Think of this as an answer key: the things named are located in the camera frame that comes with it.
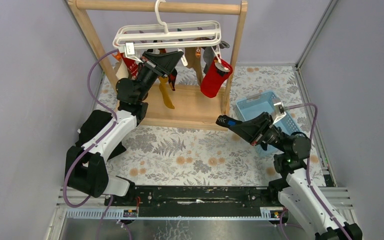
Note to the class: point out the red snowman sock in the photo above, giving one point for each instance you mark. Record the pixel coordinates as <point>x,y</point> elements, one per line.
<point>218,72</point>

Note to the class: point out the mustard yellow sock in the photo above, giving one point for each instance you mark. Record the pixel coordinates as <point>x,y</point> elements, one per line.
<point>165,96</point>

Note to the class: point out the dark argyle sock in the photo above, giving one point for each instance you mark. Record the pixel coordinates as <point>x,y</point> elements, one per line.
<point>172,77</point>

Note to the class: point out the grey sock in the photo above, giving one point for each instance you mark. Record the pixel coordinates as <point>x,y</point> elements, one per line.
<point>208,55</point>

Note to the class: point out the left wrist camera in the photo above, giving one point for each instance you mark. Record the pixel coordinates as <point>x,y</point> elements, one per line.
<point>129,49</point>

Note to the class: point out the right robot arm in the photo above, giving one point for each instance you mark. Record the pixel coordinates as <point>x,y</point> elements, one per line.
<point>295,189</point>

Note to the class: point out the black cloth on mat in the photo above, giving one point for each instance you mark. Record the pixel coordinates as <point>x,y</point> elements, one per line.
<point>96,121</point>

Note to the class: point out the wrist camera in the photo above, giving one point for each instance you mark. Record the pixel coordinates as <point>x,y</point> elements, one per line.
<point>278,112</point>
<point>129,49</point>

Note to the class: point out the orange clothes peg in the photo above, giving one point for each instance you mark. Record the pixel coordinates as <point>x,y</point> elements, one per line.
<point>117,56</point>

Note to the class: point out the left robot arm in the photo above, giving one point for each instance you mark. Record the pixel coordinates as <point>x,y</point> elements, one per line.
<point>86,169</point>

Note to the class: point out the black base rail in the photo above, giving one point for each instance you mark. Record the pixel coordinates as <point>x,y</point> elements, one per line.
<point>197,201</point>

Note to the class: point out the light blue plastic basket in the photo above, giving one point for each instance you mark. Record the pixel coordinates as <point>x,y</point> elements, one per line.
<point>265,109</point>

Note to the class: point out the tan beige sock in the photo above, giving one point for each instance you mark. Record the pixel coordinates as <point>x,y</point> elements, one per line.
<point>193,57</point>

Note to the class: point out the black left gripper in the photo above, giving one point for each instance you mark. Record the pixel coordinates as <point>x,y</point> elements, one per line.
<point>151,66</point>

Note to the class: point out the white hanger clip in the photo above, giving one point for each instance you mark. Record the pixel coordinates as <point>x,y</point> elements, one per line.
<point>218,56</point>

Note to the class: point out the black sock with blue patch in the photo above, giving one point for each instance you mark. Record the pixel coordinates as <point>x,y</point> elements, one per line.
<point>229,123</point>

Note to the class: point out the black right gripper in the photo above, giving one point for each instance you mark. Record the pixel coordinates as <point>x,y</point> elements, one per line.
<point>256,129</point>

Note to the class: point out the red patterned christmas sock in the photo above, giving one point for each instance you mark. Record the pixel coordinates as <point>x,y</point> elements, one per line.
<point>132,66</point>

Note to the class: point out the white plastic sock hanger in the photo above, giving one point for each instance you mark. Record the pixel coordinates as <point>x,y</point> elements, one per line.
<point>169,35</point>

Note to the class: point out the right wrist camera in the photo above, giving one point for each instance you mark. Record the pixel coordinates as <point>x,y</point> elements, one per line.
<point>278,112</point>

